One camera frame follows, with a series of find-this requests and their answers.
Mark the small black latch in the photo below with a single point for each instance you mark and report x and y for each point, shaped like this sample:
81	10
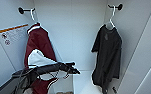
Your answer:
114	90

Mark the black shirt grey print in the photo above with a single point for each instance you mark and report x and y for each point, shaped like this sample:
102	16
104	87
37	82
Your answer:
106	56

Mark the white orange warning sticker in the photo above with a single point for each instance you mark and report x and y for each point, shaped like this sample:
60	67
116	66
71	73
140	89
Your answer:
14	33

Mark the black wall hook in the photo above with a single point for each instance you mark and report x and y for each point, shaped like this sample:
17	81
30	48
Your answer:
22	10
118	6

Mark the maroon jacket white sleeves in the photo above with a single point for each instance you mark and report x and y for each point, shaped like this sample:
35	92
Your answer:
39	41

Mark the white plastic hanger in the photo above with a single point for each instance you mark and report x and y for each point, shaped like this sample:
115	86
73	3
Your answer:
32	18
112	20

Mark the white inner wardrobe shelf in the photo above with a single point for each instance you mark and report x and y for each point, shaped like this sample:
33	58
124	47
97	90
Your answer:
87	81

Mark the white wardrobe body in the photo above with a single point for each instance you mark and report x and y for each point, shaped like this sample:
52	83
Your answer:
74	33

